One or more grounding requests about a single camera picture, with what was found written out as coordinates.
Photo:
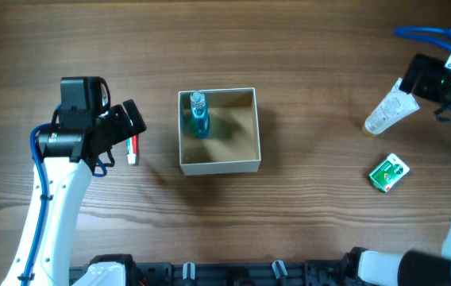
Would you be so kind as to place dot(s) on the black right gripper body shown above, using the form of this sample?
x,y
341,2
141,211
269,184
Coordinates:
x,y
410,74

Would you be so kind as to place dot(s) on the green white small box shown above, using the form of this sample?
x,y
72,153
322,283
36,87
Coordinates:
x,y
390,171

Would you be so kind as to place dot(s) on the blue mouthwash bottle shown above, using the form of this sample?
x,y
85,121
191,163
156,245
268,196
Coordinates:
x,y
200,115

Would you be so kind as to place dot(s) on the white open box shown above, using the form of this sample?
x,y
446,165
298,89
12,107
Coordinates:
x,y
233,144

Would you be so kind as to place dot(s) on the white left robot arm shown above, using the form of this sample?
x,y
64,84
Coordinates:
x,y
65,161

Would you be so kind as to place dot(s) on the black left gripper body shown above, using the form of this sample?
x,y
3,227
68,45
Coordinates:
x,y
131,119

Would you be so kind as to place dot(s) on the white lotion tube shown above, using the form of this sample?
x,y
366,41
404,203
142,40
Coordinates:
x,y
395,106

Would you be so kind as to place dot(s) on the teal red toothpaste tube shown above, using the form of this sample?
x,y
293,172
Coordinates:
x,y
132,149

